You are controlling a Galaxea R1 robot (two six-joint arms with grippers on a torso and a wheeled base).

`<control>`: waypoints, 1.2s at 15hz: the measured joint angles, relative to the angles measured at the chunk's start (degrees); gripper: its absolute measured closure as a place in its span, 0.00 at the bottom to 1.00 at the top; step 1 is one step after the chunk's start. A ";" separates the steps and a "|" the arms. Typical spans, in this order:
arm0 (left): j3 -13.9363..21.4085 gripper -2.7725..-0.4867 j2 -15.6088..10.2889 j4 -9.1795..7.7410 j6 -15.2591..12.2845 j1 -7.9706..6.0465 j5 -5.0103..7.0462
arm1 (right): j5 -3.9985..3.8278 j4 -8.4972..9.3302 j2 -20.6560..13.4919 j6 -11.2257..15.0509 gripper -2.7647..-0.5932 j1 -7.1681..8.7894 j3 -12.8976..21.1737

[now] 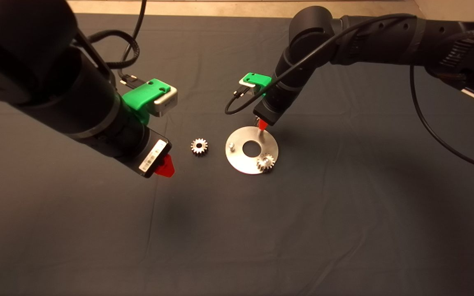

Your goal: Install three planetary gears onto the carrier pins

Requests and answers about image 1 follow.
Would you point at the round metal carrier plate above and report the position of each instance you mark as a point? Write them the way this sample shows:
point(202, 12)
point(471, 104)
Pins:
point(241, 162)

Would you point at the green right camera mount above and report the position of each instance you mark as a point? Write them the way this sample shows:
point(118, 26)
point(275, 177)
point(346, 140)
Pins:
point(259, 79)

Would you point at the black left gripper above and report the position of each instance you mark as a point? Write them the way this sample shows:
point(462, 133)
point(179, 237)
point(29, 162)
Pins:
point(144, 152)

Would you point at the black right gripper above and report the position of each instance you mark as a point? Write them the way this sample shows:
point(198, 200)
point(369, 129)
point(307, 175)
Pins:
point(272, 107)

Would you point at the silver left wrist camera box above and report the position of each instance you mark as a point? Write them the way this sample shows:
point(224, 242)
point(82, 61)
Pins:
point(167, 102)

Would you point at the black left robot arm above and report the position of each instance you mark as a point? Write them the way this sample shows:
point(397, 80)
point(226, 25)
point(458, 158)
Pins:
point(35, 49)

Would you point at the dark grey table cloth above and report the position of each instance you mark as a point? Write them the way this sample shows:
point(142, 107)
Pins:
point(237, 246)

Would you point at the green left camera mount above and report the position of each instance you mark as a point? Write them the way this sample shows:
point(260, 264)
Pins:
point(142, 98)

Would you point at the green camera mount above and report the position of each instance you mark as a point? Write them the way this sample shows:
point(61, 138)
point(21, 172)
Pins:
point(259, 79)
point(142, 98)

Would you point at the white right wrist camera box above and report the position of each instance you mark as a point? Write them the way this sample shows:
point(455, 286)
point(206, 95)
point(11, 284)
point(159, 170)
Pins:
point(247, 88)

